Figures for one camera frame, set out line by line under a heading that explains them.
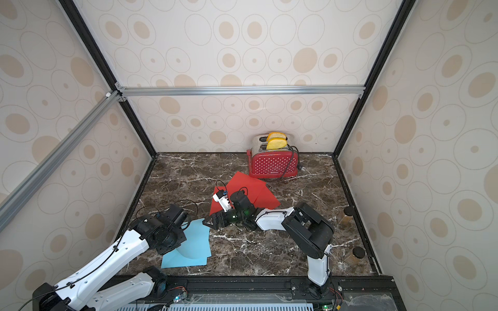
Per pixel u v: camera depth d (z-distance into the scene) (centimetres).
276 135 100
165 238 56
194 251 86
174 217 60
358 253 73
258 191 105
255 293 73
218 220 74
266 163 99
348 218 85
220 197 78
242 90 91
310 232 49
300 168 109
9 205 51
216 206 78
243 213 70
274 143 97
